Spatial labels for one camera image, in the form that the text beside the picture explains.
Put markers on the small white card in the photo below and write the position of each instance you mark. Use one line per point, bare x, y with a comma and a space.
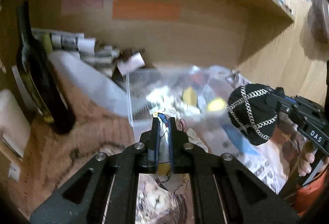
135, 62

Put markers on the rolled newspapers stack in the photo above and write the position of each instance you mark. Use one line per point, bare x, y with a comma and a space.
90, 50

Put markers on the clear plastic box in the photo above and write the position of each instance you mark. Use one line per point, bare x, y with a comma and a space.
199, 95

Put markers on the clear plastic box lid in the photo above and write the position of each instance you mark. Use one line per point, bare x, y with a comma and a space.
97, 86

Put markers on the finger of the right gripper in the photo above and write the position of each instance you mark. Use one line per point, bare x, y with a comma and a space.
278, 93
279, 104

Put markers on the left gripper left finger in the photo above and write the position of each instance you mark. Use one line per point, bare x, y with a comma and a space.
105, 189

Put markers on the floral patterned cloth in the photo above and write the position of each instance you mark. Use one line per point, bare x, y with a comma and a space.
176, 183

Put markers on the round yellow sponge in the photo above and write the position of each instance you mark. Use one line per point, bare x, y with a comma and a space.
218, 104

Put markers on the orange paper note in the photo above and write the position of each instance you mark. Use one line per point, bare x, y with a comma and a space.
145, 10

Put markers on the white ceramic mug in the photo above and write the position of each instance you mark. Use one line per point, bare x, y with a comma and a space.
15, 127

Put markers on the black cap with chains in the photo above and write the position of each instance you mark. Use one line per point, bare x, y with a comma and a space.
250, 114

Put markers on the yellow green scrub sponge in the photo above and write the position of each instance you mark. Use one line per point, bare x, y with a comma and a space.
189, 97

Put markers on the person's right hand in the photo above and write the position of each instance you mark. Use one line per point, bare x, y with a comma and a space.
306, 158

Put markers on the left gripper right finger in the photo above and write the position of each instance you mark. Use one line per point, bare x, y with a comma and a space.
223, 189

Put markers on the dark wine bottle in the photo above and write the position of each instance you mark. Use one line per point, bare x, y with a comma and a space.
39, 78

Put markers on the white cloth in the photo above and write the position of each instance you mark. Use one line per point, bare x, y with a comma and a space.
169, 102

